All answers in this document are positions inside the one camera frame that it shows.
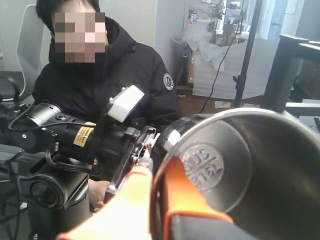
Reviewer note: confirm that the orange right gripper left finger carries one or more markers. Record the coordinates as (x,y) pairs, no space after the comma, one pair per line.
(124,217)

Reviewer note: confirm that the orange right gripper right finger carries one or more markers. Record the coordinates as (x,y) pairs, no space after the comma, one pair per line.
(181,197)

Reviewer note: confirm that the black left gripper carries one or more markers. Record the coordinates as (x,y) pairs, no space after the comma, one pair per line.
(120,149)

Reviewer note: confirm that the stainless steel mug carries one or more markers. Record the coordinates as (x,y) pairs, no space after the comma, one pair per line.
(260,167)

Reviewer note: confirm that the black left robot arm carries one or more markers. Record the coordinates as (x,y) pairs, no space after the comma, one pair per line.
(75,145)

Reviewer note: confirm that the black two-tier rack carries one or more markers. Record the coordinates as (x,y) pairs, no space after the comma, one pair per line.
(291,51)

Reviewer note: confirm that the person in black jacket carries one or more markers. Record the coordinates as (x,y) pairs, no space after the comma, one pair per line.
(91,58)

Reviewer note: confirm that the black light stand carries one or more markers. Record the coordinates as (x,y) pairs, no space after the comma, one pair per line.
(240,80)

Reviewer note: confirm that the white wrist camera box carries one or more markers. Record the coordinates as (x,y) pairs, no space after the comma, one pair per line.
(121,106)

